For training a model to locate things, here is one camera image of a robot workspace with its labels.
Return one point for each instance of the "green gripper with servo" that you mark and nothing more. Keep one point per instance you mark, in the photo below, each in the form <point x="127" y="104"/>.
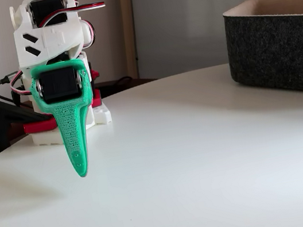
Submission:
<point x="58" y="83"/>

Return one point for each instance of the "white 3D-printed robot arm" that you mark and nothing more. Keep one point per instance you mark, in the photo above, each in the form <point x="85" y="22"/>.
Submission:
<point x="54" y="39"/>

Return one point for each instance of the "dark grey felt box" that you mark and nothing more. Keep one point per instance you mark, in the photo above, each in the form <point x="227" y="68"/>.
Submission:
<point x="275" y="54"/>

